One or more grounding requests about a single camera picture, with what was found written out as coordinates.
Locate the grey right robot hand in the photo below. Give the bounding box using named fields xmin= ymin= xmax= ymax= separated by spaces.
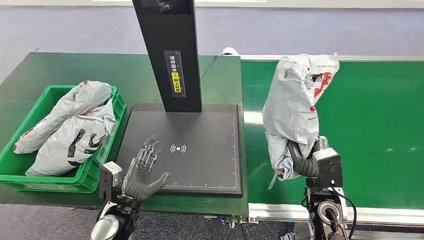
xmin=287 ymin=135 xmax=329 ymax=178

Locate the grey mailer bag red dot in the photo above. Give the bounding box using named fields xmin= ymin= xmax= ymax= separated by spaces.
xmin=262 ymin=52 xmax=341 ymax=190

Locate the metal connector bracket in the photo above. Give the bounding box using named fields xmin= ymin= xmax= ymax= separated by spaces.
xmin=203 ymin=214 xmax=259 ymax=230

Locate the green conveyor belt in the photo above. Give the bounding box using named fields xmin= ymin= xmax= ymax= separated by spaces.
xmin=240 ymin=55 xmax=424 ymax=228

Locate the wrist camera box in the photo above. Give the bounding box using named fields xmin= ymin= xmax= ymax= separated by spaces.
xmin=98 ymin=161 xmax=123 ymax=201
xmin=305 ymin=148 xmax=344 ymax=189

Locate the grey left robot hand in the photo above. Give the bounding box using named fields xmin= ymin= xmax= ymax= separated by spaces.
xmin=121 ymin=135 xmax=170 ymax=202

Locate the grey mailer bag black print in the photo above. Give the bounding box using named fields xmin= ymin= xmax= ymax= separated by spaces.
xmin=25 ymin=99 xmax=116 ymax=177

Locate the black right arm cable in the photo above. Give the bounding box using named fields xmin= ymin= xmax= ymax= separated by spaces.
xmin=327 ymin=188 xmax=357 ymax=240

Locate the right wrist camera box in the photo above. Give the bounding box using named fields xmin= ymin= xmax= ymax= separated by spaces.
xmin=305 ymin=148 xmax=344 ymax=189

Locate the green plastic crate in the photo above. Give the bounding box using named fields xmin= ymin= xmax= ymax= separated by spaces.
xmin=0 ymin=84 xmax=127 ymax=194

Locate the black scanner machine with column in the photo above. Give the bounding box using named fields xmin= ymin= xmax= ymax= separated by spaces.
xmin=115 ymin=0 xmax=244 ymax=197

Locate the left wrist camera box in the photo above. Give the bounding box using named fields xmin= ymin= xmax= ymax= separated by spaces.
xmin=98 ymin=161 xmax=123 ymax=201

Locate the grey mailer bag red print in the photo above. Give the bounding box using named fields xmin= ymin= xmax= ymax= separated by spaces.
xmin=13 ymin=80 xmax=113 ymax=155

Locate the thin black table cable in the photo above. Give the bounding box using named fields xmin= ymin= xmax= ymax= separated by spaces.
xmin=199 ymin=55 xmax=218 ymax=82

